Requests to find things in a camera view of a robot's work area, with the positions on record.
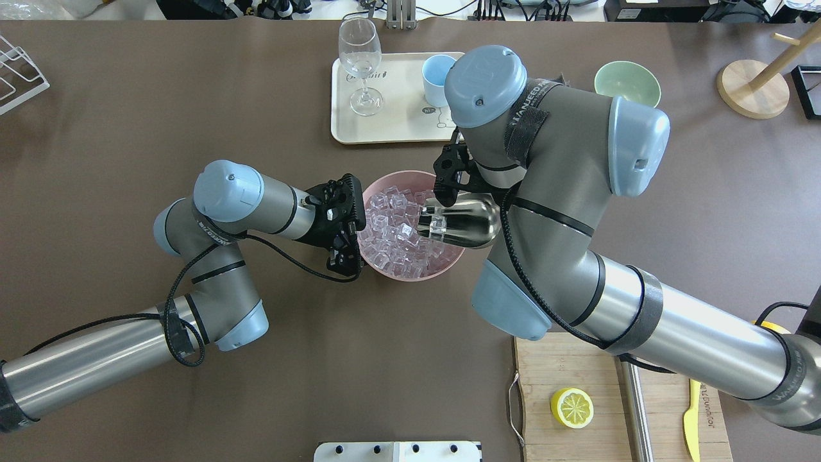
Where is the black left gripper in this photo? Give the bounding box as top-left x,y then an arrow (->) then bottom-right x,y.
303,173 -> 366,278

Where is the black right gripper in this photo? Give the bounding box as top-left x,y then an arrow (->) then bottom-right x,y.
434,128 -> 514,207

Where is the pink bowl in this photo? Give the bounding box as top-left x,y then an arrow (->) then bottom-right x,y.
362,170 -> 464,282

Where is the stainless steel ice scoop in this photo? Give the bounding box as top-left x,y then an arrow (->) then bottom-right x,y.
416,192 -> 502,249

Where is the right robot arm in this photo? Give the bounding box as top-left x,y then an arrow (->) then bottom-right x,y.
434,44 -> 819,434

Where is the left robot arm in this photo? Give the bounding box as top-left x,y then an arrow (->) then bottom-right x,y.
2,160 -> 366,434

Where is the pile of clear ice cubes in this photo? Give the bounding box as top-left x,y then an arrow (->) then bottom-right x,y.
359,186 -> 461,280

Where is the light blue cup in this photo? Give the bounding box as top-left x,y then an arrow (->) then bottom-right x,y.
421,55 -> 455,108

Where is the cream serving tray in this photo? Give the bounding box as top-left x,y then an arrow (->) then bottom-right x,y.
330,52 -> 455,144

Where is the clear wine glass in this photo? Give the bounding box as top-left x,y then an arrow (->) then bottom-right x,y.
338,17 -> 384,116

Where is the mint green bowl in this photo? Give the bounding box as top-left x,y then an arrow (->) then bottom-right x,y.
593,60 -> 662,107

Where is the half lemon slice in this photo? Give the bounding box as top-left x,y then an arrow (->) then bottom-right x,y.
550,387 -> 595,429

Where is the wooden mug tree stand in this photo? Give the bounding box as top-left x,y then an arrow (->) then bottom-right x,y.
716,21 -> 820,120

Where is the steel muddler black tip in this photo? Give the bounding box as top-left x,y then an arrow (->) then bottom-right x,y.
616,357 -> 655,461

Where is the yellow plastic knife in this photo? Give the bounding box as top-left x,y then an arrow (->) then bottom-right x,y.
682,379 -> 701,461

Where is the yellow lemon upper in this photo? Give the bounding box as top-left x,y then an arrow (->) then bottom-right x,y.
752,320 -> 792,334

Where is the black tray with glasses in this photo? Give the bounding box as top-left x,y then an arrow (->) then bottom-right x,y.
790,65 -> 820,121

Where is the aluminium frame post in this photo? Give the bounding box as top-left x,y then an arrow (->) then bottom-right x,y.
384,0 -> 418,30

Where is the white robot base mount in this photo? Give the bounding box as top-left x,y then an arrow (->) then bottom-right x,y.
313,440 -> 484,461

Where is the white wire cup rack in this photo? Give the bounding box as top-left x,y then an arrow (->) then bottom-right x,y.
1,36 -> 51,115

